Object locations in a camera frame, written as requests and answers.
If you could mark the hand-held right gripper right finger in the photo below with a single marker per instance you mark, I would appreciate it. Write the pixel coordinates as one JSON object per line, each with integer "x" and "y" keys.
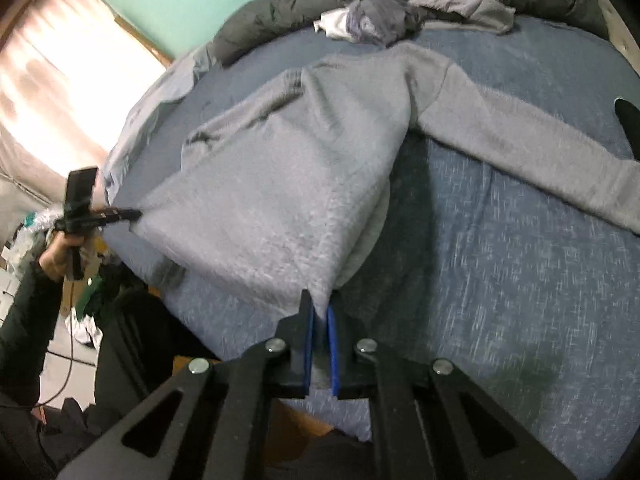
{"x": 332, "y": 350}

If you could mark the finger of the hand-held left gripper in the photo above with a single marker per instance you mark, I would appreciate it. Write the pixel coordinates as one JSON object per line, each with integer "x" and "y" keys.
{"x": 122, "y": 214}

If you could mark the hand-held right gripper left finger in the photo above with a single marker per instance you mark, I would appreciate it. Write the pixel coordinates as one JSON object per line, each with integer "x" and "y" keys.
{"x": 310, "y": 340}

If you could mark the grey sweater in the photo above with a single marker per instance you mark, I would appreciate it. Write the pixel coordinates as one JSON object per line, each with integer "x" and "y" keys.
{"x": 300, "y": 160}

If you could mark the person's left hand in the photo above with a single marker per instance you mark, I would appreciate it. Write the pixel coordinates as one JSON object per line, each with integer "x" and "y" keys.
{"x": 54, "y": 260}

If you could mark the clear plastic bags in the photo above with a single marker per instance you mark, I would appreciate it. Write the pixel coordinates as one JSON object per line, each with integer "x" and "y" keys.
{"x": 35, "y": 230}

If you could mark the green packet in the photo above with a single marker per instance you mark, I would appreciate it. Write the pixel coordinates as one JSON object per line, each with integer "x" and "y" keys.
{"x": 92, "y": 295}

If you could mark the person's black trousers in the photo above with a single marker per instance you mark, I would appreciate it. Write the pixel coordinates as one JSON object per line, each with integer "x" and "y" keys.
{"x": 130, "y": 340}

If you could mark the pale window curtain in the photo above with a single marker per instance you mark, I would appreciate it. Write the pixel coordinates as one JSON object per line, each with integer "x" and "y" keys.
{"x": 60, "y": 70}

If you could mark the blue patterned bed blanket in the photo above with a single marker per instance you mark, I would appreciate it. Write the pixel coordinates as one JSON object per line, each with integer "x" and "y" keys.
{"x": 500, "y": 285}

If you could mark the dark grey rolled duvet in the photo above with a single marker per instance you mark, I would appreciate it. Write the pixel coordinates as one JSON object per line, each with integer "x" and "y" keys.
{"x": 270, "y": 15}

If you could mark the white garment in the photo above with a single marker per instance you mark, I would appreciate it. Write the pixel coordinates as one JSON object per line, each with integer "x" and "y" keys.
{"x": 335, "y": 22}

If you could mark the grey shorts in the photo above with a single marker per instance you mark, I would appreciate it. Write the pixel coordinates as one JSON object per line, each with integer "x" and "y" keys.
{"x": 385, "y": 17}

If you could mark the black cloth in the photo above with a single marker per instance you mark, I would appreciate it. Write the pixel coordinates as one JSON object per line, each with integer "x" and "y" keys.
{"x": 631, "y": 125}

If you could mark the cream tufted headboard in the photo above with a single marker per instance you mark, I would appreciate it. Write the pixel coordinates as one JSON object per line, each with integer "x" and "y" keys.
{"x": 622, "y": 40}

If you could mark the wooden window frame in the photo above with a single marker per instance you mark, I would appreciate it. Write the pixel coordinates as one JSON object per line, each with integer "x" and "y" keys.
{"x": 145, "y": 42}

